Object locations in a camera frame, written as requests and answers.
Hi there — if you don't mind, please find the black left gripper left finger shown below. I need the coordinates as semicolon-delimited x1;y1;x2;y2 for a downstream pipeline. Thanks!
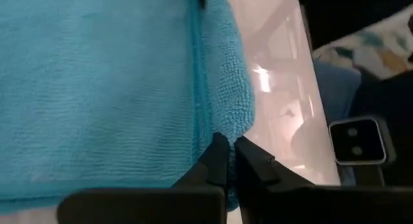
57;132;231;224

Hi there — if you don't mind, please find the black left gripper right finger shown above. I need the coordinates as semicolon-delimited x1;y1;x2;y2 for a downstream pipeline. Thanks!
233;135;413;224

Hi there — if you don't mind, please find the teal microfibre towel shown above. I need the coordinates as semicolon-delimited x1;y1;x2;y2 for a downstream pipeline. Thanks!
0;0;256;216

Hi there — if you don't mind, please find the blue cloth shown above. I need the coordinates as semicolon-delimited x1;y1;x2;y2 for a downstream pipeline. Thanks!
313;58;363;123

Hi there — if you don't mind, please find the patterned white cloth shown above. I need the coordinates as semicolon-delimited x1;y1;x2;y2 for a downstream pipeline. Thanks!
312;5;413;81

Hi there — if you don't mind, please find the small black silver-edged camera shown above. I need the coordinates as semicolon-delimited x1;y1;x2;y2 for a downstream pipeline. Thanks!
328;115;398;167

